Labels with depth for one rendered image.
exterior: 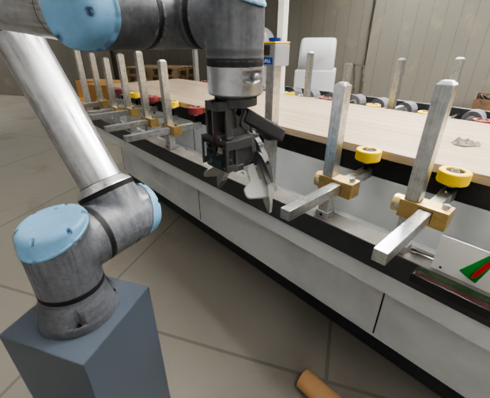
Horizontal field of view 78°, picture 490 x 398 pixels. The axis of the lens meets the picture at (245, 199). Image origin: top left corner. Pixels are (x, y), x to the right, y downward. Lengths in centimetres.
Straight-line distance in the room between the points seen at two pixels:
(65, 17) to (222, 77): 20
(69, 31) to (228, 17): 20
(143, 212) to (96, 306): 25
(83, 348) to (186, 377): 69
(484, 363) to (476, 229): 47
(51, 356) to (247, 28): 78
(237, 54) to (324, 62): 407
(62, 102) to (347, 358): 141
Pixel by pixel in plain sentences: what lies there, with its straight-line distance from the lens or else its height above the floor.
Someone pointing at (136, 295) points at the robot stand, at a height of 60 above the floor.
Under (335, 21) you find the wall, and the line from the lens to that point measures 601.
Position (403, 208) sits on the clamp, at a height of 83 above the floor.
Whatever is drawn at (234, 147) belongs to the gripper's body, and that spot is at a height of 107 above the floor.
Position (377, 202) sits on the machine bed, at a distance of 118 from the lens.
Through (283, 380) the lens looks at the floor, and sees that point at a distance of 143.
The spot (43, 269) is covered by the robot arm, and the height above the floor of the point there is 79.
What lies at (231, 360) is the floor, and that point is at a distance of 147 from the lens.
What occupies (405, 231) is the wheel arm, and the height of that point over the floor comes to 85.
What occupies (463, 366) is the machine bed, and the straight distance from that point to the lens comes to 140.
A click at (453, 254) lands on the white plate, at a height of 76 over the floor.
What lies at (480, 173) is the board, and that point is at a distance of 105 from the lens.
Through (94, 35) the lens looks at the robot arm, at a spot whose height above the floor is 122.
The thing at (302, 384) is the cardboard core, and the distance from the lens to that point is 136.
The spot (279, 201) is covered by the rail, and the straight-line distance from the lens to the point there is 111.
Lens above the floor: 122
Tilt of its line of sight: 27 degrees down
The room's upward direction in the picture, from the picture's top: straight up
